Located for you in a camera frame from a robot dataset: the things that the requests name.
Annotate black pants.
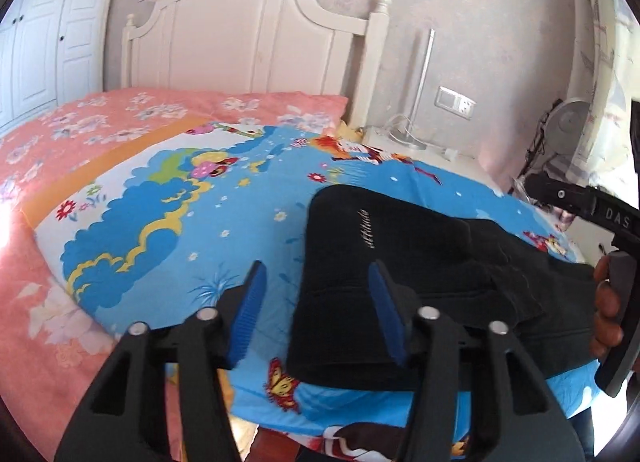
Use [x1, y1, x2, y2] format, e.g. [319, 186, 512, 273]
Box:
[285, 185, 596, 390]

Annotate right hand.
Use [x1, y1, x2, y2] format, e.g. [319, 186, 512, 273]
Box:
[590, 255, 624, 360]

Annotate pink floral quilt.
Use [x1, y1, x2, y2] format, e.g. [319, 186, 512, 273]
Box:
[1, 89, 347, 460]

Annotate grey electric fan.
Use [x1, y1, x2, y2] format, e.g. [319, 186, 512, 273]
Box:
[516, 96, 594, 194]

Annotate blue cartoon bed sheet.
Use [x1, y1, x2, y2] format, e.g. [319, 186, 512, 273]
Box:
[35, 123, 597, 461]

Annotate silver floor lamp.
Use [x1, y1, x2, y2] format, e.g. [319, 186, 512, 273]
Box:
[390, 28, 436, 150]

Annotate white nightstand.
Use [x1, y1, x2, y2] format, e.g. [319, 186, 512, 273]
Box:
[362, 127, 503, 197]

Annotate white wardrobe doors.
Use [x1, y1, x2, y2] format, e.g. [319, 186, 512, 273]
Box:
[1, 0, 111, 134]

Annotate white wooden headboard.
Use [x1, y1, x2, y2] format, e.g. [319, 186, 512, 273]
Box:
[120, 0, 392, 129]

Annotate grey wall socket panel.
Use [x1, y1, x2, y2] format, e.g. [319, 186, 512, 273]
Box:
[434, 86, 475, 120]

